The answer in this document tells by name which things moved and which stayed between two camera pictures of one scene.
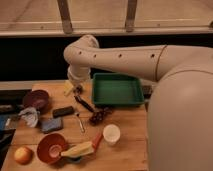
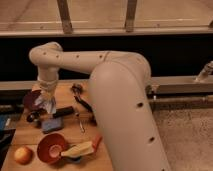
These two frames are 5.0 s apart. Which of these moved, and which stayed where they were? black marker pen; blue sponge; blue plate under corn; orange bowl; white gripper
Moved: white gripper
Stayed: blue plate under corn; blue sponge; orange bowl; black marker pen
